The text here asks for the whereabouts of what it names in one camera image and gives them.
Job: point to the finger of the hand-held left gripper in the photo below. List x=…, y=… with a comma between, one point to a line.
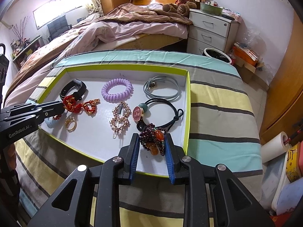
x=47, y=107
x=35, y=119

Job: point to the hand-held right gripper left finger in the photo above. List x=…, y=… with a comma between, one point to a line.
x=135, y=158

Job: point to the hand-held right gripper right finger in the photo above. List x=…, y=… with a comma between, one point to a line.
x=170, y=163

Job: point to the rhinestone gold hair clip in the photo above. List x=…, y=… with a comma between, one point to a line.
x=120, y=120

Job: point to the green cardboard box tray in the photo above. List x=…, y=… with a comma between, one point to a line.
x=94, y=132

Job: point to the person's left hand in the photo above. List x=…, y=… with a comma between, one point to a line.
x=10, y=156

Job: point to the black wristband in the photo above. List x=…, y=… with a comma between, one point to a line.
x=80, y=85

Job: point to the black stand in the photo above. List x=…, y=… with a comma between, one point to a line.
x=3, y=75

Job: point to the cluttered side shelf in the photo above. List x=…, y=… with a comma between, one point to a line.
x=23, y=52

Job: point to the dried branches in vase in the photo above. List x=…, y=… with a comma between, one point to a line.
x=20, y=32

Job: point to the dark office chair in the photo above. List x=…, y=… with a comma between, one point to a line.
x=56, y=26

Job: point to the bright window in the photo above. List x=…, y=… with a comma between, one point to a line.
x=59, y=9

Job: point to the grey cushion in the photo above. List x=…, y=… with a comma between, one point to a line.
x=269, y=184

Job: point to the pink and brown quilt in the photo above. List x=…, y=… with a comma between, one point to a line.
x=113, y=28

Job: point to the white paper roll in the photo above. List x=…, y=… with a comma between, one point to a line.
x=272, y=147

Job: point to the beige bed base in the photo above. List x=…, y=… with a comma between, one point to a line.
x=153, y=43

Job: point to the white trash bin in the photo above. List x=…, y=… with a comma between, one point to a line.
x=217, y=54

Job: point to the cardboard box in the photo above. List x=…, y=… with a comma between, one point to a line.
x=247, y=72

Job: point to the yellow box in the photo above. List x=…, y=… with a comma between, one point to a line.
x=293, y=165

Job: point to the wooden door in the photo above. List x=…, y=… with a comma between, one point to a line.
x=284, y=87

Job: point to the white drawer nightstand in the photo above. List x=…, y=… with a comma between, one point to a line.
x=208, y=28

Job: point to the brown teddy bear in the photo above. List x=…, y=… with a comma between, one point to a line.
x=182, y=8

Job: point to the green basin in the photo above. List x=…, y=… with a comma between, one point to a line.
x=210, y=9

